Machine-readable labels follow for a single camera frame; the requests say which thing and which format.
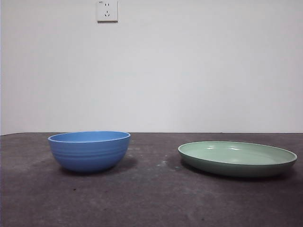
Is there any blue ribbed bowl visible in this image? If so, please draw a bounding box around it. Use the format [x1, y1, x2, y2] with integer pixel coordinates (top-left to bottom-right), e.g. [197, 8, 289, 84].
[47, 131, 131, 173]

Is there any green round plate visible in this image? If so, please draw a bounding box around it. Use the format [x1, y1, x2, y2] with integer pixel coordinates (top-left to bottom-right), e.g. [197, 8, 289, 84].
[178, 140, 298, 178]

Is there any white wall socket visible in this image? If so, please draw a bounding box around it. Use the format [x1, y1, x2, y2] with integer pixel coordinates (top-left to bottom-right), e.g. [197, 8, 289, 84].
[97, 0, 119, 24]

